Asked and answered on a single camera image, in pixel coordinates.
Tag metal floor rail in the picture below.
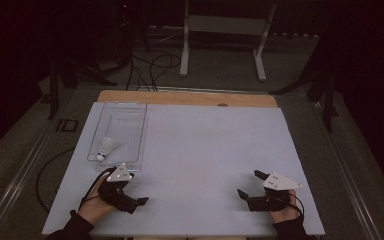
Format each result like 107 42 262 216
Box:
312 99 384 240
0 87 66 240

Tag black floor cables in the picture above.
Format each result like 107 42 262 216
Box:
125 52 182 92

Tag white shuttlecock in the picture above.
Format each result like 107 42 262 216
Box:
96 136 120 164

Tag hand-held gripper black cable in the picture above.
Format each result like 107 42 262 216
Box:
287 191 306 218
79 166 118 210

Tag white power strip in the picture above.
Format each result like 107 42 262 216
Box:
148 24 185 33

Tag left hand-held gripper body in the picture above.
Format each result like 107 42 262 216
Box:
97 162 140 215

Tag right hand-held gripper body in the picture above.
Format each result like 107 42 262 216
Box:
247 171 304 213

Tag clear plastic container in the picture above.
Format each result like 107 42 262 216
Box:
86 101 149 173

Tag person's right hand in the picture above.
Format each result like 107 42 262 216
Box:
268 188 302 224

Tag black looped floor cable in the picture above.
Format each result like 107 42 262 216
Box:
34 147 77 214

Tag person's left hand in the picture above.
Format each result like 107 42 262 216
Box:
77 175 118 225

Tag white board sheet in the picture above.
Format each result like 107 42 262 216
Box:
41 101 326 238

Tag wooden table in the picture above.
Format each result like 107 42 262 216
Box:
96 89 279 109

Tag right hand-held gripper black cable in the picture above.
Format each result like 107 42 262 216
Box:
287 191 306 218

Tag black tripod stand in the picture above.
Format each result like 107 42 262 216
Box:
269 33 342 134
47 49 118 121

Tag white metal stand frame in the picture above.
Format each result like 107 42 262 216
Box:
178 0 278 83

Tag left hand-held gripper black cable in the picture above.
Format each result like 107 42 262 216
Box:
79 166 118 210

